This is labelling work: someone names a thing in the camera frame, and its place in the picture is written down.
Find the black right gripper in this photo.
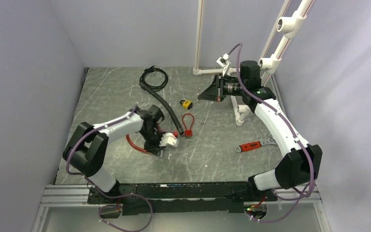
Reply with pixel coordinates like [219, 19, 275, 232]
[198, 73, 247, 102]

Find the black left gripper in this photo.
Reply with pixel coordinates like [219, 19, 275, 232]
[141, 127, 167, 156]

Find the red cable bike lock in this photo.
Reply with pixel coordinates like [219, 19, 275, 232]
[125, 123, 175, 159]

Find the yellow padlock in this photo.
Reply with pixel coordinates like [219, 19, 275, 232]
[180, 100, 193, 110]

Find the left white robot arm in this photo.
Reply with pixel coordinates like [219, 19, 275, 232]
[62, 105, 164, 203]

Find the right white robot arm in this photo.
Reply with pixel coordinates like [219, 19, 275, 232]
[198, 58, 323, 201]

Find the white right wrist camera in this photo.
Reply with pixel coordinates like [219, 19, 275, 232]
[216, 53, 231, 76]

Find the black corrugated hose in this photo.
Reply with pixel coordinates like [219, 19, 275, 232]
[140, 80, 185, 136]

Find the coiled black cable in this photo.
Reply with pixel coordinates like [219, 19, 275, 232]
[140, 66, 169, 92]

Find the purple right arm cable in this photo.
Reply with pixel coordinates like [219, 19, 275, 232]
[227, 42, 317, 224]

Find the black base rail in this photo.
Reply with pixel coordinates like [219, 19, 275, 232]
[87, 181, 277, 216]

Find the red handled wrench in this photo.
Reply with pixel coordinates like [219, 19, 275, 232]
[234, 138, 277, 153]

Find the white pvc pipe frame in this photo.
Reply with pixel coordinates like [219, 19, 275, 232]
[192, 0, 315, 127]

